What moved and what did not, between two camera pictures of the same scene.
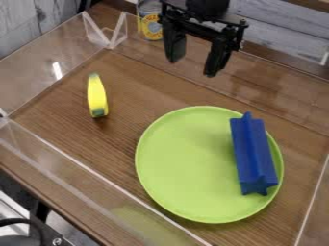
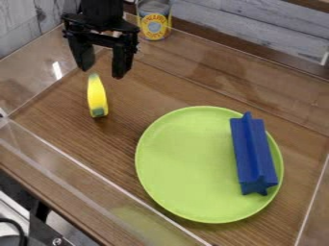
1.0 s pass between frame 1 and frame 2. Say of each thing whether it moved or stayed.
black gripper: moved
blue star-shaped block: stayed
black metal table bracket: stayed
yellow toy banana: stayed
